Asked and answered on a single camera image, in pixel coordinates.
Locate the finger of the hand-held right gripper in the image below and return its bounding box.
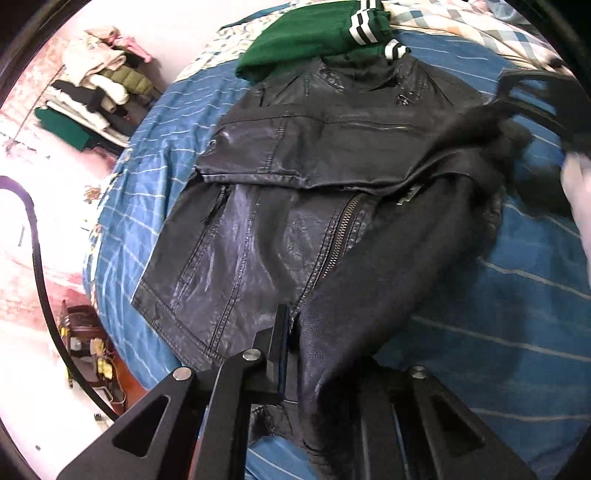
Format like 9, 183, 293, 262
499, 68, 591, 155

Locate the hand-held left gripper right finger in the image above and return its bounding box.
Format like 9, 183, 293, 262
359, 364, 539, 480

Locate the blue striped bed cover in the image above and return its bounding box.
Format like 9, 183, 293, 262
83, 9, 591, 480

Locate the pile of folded clothes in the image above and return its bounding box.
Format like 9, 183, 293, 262
34, 27, 163, 151

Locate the green jacket with striped cuffs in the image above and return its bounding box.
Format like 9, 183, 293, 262
235, 0, 413, 83

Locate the plaid blanket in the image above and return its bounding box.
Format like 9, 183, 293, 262
387, 0, 571, 81

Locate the person's right forearm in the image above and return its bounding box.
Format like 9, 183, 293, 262
563, 154, 591, 264

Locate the black leather jacket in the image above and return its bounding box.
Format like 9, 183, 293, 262
131, 54, 533, 464

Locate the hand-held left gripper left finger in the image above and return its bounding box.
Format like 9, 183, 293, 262
55, 303, 291, 480

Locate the black cable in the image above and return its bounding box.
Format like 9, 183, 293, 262
0, 175, 119, 422

